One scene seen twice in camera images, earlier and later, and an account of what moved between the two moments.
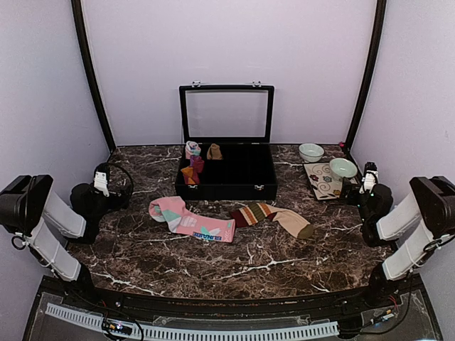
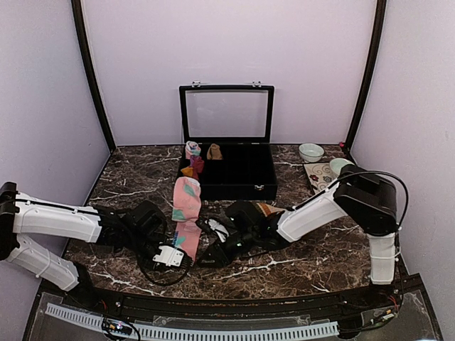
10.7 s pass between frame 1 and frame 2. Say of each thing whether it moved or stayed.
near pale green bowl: stayed
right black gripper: moved
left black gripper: moved
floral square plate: stayed
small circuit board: stayed
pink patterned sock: moved
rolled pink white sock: stayed
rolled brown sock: stayed
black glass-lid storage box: stayed
